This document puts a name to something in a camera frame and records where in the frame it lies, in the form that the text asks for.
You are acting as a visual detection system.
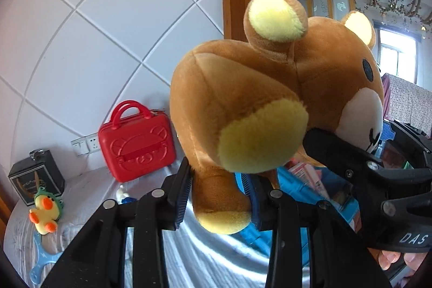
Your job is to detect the blue storage bin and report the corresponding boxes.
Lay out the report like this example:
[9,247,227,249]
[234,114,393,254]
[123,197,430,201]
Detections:
[234,156,364,262]

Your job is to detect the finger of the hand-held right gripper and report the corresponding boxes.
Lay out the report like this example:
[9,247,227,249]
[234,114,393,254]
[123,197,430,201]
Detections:
[303,127,432,201]
[351,187,432,254]

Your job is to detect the wooden wall panel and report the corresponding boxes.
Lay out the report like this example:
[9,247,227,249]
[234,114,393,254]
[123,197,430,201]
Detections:
[0,187,10,233]

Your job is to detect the floral patterned cloth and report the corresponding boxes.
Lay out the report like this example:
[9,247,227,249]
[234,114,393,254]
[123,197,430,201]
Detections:
[381,73,432,141]

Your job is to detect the person's right hand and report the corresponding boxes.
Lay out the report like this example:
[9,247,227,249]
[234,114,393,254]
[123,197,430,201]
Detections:
[377,249,432,288]

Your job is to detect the red plastic suitcase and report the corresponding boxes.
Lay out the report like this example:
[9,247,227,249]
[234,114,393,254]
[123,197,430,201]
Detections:
[98,100,177,184]

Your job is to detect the grey striped bed sheet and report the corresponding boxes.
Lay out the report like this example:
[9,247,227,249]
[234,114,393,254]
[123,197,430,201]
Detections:
[6,166,313,288]

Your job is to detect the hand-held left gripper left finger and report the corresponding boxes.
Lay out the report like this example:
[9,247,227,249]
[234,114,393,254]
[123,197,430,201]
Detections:
[40,156,194,288]

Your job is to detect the black gift box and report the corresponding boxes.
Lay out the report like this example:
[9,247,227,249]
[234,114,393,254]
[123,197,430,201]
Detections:
[8,148,66,207]

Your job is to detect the bright window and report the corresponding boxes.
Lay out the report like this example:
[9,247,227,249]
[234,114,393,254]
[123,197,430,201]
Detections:
[376,28,423,85]

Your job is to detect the white wall outlet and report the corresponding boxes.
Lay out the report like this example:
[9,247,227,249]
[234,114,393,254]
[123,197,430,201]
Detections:
[86,135,101,153]

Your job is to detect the yellow duck plush green hood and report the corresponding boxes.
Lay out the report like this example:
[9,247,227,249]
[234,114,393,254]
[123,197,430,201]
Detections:
[29,187,64,235]

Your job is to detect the brown bear plush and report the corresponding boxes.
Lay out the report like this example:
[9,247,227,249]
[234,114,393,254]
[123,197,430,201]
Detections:
[169,0,386,235]

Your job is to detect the white wall switch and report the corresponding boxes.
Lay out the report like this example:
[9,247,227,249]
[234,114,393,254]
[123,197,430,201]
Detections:
[70,138,88,157]

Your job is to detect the pink wet wipes pack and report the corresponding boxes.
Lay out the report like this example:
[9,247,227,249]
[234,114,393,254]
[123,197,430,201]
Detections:
[287,160,333,201]

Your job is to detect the hanging vine decoration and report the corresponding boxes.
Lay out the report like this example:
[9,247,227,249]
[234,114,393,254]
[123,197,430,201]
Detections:
[352,0,432,29]

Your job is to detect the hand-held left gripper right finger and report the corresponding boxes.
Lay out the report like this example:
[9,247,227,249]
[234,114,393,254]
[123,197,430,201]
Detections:
[241,173,393,288]

